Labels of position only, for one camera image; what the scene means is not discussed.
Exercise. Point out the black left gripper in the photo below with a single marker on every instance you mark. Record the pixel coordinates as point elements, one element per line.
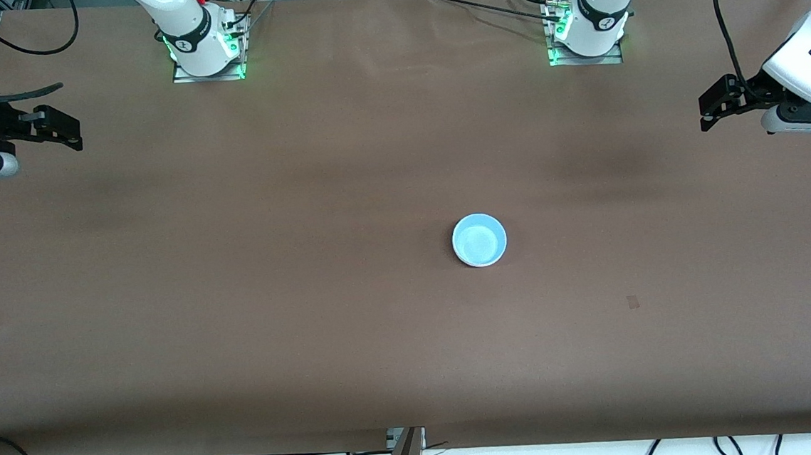
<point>754,91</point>

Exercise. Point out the light blue bowl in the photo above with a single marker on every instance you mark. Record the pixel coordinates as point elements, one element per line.
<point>479,240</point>

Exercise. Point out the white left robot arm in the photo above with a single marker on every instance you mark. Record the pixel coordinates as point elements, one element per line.
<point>600,0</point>

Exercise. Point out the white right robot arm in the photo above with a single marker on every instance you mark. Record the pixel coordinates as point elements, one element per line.
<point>184,29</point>

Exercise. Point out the brown table cover sheet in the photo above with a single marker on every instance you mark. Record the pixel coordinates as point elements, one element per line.
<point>385,343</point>

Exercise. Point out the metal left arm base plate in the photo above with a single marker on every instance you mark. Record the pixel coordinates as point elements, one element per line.
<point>611,57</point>

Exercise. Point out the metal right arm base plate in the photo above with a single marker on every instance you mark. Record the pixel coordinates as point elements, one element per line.
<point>184,79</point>

